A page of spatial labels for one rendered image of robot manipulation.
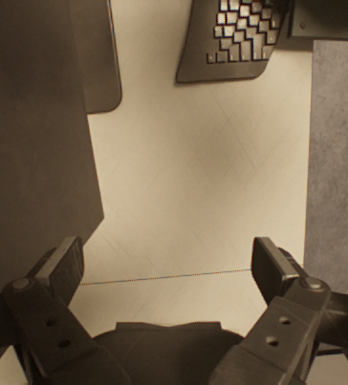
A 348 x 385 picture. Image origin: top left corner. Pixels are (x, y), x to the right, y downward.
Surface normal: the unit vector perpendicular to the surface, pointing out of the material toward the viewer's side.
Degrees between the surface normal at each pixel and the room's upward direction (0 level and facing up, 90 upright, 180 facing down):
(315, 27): 0
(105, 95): 0
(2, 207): 86
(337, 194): 0
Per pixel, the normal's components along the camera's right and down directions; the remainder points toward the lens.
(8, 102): 0.99, -0.07
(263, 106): 0.02, 0.29
